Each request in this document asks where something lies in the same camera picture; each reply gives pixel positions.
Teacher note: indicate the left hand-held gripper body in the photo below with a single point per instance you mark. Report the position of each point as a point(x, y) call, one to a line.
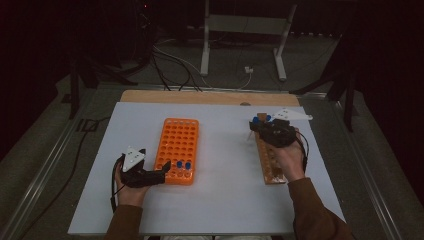
point(131, 160)

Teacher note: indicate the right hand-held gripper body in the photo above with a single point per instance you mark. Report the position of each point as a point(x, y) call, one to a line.
point(280, 133)

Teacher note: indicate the blue-capped test tube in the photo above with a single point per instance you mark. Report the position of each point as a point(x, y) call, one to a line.
point(179, 164)
point(268, 117)
point(188, 165)
point(256, 120)

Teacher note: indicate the orange plastic test tube rack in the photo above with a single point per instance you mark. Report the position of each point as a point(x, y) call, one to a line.
point(178, 143)

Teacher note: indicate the wooden test tube rack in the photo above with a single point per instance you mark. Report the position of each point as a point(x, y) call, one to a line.
point(268, 163)

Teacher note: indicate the person's right hand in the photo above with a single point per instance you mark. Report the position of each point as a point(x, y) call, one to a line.
point(291, 160)

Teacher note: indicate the person's left hand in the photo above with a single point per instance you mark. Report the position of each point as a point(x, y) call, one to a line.
point(130, 196)

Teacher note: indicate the white table board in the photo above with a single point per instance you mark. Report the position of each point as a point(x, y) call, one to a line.
point(226, 166)

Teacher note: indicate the white plug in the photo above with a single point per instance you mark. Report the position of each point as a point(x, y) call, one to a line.
point(248, 69)

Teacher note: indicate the black stand legs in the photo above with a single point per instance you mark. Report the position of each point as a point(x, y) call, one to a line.
point(74, 90)
point(348, 100)

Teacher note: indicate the grey metal stand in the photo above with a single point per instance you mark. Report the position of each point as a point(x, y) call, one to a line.
point(246, 24)

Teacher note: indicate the dark equipment rack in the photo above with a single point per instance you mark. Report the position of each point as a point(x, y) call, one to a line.
point(145, 30)

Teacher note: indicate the aluminium frame rail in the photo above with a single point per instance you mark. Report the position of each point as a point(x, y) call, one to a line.
point(43, 173)
point(370, 186)

